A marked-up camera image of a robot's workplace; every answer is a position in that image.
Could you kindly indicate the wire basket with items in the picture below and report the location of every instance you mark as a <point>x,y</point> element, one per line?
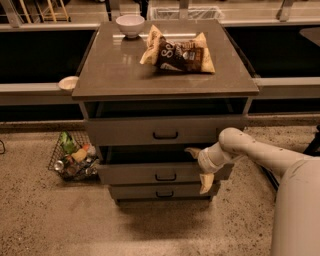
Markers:
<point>74,158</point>

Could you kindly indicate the black wheeled stand base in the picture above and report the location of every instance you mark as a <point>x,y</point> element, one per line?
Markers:
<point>313,149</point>

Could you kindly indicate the brown chip bag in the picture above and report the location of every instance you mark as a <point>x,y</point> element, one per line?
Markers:
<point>191,56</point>

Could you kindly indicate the grey drawer cabinet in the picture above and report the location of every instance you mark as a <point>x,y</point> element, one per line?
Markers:
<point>114,84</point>

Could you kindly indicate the clear plastic bin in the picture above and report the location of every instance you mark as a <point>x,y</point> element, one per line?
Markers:
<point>193,13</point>

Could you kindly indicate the wooden chair frame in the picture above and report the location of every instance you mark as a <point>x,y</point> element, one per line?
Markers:
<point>42,11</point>

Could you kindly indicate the white bowl on cabinet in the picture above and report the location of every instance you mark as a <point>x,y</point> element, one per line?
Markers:
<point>130,25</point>

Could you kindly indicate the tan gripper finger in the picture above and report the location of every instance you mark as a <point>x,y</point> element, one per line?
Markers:
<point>194,152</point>
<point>206,182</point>

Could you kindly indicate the small white bowl on ledge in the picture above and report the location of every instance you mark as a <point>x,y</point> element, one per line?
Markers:
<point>68,83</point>

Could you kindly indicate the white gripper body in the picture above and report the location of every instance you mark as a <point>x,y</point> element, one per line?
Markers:
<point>205,160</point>

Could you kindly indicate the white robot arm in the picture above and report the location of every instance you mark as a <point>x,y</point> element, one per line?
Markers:
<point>296,226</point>

